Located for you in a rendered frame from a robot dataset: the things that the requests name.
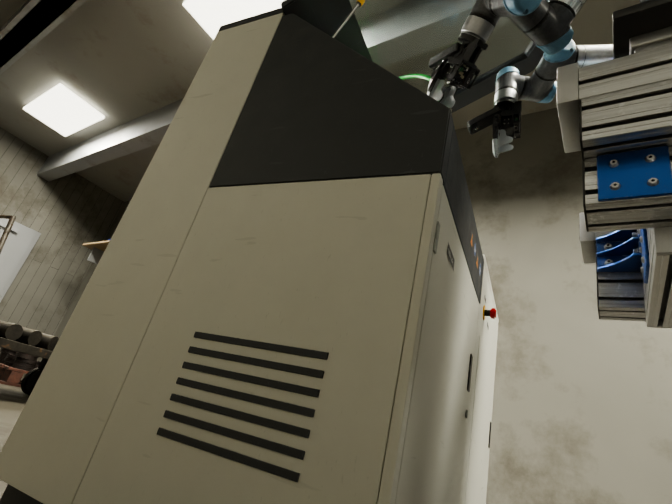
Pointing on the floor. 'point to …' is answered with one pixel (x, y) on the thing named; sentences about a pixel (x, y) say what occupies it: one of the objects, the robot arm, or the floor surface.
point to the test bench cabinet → (279, 351)
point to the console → (481, 403)
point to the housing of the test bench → (131, 277)
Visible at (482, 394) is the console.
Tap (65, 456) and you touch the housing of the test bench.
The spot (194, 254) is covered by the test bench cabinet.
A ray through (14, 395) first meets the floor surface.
